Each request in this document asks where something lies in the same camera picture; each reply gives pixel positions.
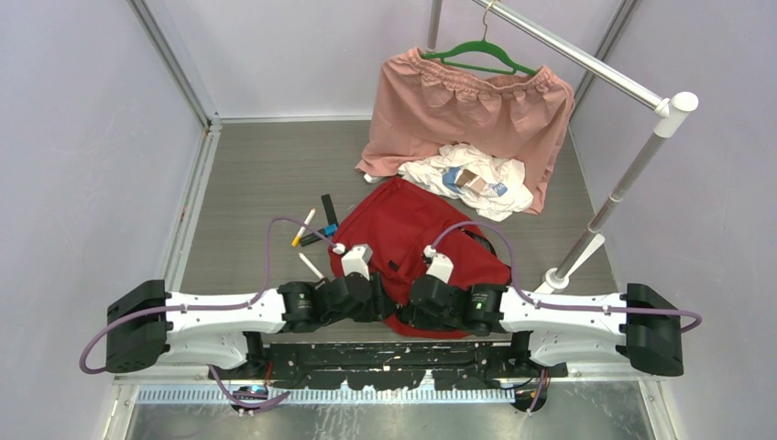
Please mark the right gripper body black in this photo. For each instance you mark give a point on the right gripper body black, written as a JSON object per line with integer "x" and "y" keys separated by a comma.
{"x": 421, "y": 319}

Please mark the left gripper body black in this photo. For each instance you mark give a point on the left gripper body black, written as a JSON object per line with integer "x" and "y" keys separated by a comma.
{"x": 372, "y": 310}

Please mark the red backpack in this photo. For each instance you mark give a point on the red backpack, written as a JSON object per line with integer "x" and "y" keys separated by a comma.
{"x": 398, "y": 220}

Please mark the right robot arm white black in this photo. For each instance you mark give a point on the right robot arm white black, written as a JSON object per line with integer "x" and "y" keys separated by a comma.
{"x": 637, "y": 326}

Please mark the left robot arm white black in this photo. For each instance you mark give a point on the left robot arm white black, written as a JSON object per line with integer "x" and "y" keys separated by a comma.
{"x": 151, "y": 325}

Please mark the white peach marker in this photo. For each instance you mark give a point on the white peach marker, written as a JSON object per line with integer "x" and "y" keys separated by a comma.
{"x": 311, "y": 266}

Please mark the black blue highlighter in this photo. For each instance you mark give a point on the black blue highlighter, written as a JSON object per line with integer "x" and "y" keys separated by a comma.
{"x": 311, "y": 238}

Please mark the white yellow marker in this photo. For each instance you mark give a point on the white yellow marker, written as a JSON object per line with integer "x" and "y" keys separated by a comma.
{"x": 306, "y": 222}

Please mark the white crumpled cloth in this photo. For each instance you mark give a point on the white crumpled cloth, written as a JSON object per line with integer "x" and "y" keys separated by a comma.
{"x": 492, "y": 186}

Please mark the pink skirt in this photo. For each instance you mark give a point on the pink skirt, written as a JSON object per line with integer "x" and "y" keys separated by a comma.
{"x": 423, "y": 105}

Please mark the green clothes hanger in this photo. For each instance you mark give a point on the green clothes hanger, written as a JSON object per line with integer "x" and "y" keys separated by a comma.
{"x": 481, "y": 46}

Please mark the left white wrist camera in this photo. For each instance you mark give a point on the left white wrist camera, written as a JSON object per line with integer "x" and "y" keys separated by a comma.
{"x": 353, "y": 260}

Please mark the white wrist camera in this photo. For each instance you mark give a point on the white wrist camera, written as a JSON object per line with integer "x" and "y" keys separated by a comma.
{"x": 439, "y": 265}
{"x": 353, "y": 260}

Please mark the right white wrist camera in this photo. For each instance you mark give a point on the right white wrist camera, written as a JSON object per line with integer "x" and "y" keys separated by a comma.
{"x": 439, "y": 265}

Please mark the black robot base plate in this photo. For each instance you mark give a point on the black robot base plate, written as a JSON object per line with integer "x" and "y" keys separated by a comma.
{"x": 389, "y": 366}

